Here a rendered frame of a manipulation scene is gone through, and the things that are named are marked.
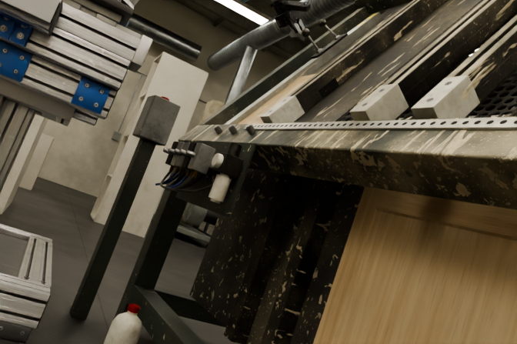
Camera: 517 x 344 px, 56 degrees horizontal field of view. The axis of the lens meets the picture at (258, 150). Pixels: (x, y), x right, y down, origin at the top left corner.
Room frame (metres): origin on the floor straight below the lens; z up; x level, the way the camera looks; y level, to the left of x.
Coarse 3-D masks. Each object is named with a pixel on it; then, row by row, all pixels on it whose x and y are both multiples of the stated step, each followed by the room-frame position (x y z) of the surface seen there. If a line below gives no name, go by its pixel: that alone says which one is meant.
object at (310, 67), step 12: (372, 24) 2.12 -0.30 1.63; (348, 36) 2.07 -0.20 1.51; (360, 36) 2.10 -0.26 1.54; (336, 48) 2.06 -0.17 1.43; (312, 60) 2.04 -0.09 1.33; (324, 60) 2.04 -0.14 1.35; (300, 72) 2.00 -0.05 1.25; (312, 72) 2.03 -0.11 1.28; (288, 84) 1.98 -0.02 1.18; (264, 96) 1.96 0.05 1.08; (252, 108) 1.93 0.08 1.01; (240, 120) 1.92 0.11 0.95
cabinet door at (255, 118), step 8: (296, 80) 1.98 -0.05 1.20; (304, 80) 1.91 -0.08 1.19; (288, 88) 1.95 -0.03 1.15; (296, 88) 1.89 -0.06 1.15; (280, 96) 1.91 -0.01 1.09; (264, 104) 1.95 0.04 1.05; (272, 104) 1.88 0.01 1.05; (256, 112) 1.90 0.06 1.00; (264, 112) 1.85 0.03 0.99; (248, 120) 1.87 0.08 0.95; (256, 120) 1.81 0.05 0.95
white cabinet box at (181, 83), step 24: (168, 72) 5.45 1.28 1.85; (192, 72) 5.54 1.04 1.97; (144, 96) 5.73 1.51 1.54; (168, 96) 5.48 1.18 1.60; (192, 96) 5.58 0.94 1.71; (120, 144) 5.94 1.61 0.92; (168, 144) 5.56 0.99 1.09; (120, 168) 5.41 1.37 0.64; (168, 168) 5.60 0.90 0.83; (144, 192) 5.54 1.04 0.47; (96, 216) 5.40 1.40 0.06; (144, 216) 5.57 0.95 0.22
